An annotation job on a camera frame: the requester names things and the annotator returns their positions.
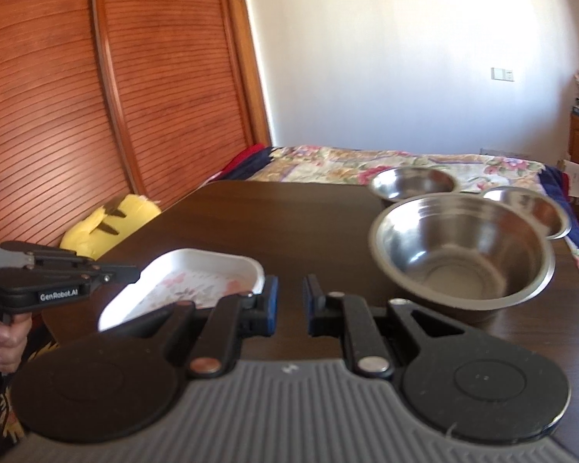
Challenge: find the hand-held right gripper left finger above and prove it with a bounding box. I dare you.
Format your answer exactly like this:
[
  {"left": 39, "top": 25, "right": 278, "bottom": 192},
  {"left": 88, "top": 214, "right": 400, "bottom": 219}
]
[{"left": 96, "top": 275, "right": 279, "bottom": 380}]

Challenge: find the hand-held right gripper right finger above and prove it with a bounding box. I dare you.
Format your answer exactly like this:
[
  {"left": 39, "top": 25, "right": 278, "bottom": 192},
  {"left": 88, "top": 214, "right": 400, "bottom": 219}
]
[{"left": 302, "top": 274, "right": 470, "bottom": 380}]

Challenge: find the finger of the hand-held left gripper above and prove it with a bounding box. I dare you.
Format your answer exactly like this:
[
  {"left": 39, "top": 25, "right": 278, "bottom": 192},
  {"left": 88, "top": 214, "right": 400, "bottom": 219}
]
[
  {"left": 77, "top": 264, "right": 142, "bottom": 287},
  {"left": 0, "top": 240, "right": 102, "bottom": 272}
]

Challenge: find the white floral rectangular plate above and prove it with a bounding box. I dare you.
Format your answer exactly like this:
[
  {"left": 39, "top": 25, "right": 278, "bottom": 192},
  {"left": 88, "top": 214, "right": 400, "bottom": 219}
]
[{"left": 98, "top": 248, "right": 266, "bottom": 334}]

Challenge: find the small steel bowl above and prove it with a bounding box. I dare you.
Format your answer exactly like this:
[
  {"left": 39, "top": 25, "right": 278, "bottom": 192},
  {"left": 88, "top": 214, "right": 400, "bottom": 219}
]
[{"left": 369, "top": 166, "right": 457, "bottom": 203}]

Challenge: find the large steel bowl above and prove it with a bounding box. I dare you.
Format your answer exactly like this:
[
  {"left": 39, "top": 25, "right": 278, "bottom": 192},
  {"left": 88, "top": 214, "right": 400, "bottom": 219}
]
[{"left": 368, "top": 192, "right": 557, "bottom": 325}]

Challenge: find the medium steel bowl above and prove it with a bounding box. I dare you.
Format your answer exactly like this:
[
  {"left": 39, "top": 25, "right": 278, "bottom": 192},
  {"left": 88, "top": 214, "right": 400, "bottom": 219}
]
[{"left": 481, "top": 185, "right": 573, "bottom": 241}]

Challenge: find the person's left hand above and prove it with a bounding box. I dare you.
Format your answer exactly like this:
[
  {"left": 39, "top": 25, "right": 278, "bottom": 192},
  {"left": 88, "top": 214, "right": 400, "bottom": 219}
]
[{"left": 0, "top": 309, "right": 32, "bottom": 375}]

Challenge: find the yellow plush toy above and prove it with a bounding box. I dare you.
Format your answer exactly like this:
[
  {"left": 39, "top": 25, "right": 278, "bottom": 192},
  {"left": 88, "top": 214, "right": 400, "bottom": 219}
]
[{"left": 60, "top": 193, "right": 163, "bottom": 260}]

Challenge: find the dark patterned cloth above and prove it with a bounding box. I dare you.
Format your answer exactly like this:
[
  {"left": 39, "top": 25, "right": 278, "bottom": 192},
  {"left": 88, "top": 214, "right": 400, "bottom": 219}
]
[{"left": 0, "top": 335, "right": 56, "bottom": 449}]

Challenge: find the floral bedsheet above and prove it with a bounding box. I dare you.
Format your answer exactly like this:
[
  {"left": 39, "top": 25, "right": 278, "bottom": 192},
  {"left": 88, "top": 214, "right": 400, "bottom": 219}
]
[{"left": 245, "top": 146, "right": 579, "bottom": 302}]

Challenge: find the red cloth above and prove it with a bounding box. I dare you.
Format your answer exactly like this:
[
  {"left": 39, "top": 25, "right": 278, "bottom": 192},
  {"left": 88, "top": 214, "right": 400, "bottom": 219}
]
[{"left": 219, "top": 143, "right": 267, "bottom": 175}]

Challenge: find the wooden sliding wardrobe door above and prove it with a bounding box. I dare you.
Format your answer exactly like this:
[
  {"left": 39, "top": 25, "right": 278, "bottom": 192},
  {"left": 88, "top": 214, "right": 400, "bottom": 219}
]
[{"left": 0, "top": 0, "right": 272, "bottom": 264}]

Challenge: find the white card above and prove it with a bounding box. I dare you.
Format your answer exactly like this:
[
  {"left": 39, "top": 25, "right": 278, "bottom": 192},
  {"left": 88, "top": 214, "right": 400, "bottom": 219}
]
[{"left": 560, "top": 159, "right": 579, "bottom": 201}]

